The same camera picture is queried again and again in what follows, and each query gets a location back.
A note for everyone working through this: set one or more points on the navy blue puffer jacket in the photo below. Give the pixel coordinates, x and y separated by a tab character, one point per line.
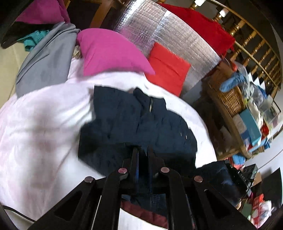
125	122

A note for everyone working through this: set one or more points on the dark red cloth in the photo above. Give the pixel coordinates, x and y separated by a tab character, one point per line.
211	31

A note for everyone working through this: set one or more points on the teal box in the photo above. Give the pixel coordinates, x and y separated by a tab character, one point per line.
252	128

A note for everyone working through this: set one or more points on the teal garment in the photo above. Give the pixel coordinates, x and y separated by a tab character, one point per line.
31	40

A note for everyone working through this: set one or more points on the wicker basket shelf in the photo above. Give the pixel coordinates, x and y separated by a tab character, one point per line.
218	109

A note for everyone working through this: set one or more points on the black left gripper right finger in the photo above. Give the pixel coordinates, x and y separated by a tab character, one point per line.
190	197

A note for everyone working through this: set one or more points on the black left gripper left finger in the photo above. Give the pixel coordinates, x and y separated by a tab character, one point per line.
94	204

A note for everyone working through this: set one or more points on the silver foil insulation sheet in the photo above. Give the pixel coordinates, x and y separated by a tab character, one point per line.
146	22

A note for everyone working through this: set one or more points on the purple garment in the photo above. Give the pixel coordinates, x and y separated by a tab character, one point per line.
44	12

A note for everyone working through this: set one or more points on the magenta pillow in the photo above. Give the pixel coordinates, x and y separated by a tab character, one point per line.
106	50

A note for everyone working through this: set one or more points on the grey garment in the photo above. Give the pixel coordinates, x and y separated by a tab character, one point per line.
49	61

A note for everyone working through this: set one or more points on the red pillow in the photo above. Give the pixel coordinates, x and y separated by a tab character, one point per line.
170	69

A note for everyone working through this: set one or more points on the light blue cloth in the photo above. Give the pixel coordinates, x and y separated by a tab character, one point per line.
235	79

